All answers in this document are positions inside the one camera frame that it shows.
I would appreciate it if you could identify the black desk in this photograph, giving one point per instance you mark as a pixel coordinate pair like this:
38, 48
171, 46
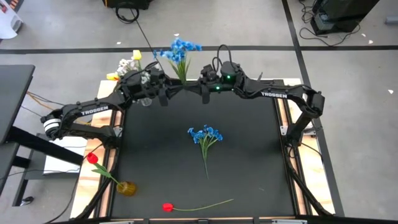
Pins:
15, 93

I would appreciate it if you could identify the black equipment case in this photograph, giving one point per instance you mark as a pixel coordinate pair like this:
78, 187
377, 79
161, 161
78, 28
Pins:
130, 3

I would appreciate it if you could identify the white artificial flower bunch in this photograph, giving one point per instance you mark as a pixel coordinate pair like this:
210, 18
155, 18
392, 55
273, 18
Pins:
126, 65
145, 77

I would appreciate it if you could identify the white frame bracket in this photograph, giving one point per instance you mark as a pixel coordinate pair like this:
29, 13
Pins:
116, 222
289, 222

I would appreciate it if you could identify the amber glass vase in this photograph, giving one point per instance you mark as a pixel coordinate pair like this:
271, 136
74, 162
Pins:
127, 189

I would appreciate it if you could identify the blue artificial flower bunch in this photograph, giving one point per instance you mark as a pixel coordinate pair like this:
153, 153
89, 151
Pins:
205, 133
178, 51

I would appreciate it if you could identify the white angle bracket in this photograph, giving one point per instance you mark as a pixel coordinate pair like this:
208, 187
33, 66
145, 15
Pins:
118, 132
283, 130

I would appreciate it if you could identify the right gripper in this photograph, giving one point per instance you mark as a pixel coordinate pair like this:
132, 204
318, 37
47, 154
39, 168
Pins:
208, 88

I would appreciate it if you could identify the white printed board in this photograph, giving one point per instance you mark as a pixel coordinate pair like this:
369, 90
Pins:
7, 25

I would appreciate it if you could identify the yellow artificial tulip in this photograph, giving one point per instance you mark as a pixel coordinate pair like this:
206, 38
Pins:
112, 76
137, 54

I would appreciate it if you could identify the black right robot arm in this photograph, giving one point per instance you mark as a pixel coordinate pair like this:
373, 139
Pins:
273, 93

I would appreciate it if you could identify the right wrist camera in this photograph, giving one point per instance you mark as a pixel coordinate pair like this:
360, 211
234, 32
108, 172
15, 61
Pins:
209, 73

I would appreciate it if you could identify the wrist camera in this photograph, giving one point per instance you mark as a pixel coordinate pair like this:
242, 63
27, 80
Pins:
209, 73
157, 74

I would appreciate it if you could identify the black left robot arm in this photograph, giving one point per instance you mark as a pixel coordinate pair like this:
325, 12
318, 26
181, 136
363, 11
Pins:
93, 110

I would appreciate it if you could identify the clear glass vase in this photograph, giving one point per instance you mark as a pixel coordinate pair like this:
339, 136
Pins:
146, 102

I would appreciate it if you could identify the grey floor box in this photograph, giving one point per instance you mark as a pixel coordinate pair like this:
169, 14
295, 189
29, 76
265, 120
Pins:
391, 20

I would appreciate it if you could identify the black equipment rack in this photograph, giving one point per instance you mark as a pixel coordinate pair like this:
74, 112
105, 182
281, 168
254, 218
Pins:
342, 12

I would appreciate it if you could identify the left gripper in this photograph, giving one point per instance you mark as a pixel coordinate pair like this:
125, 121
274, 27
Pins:
161, 90

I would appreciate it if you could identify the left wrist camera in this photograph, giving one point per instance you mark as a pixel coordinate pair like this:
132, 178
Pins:
157, 74

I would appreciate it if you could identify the red artificial tulip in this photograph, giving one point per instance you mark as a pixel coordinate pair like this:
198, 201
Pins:
168, 207
92, 158

